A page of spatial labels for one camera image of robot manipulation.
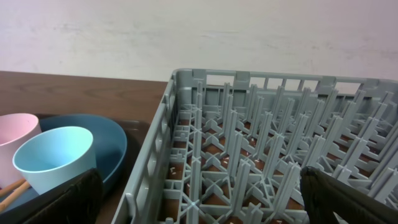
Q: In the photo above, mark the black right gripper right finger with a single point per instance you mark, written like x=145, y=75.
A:
x=326, y=198

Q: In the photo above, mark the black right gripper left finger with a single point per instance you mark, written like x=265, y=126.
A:
x=77, y=200

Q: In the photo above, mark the grey dishwasher rack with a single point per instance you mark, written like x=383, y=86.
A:
x=228, y=146

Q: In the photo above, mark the light blue cup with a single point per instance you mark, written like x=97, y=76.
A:
x=55, y=156

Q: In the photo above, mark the dark blue plate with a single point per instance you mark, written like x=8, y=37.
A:
x=67, y=146

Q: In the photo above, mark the wooden chopstick left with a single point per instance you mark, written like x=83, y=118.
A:
x=11, y=187

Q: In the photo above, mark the pink cup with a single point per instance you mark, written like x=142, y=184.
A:
x=16, y=129

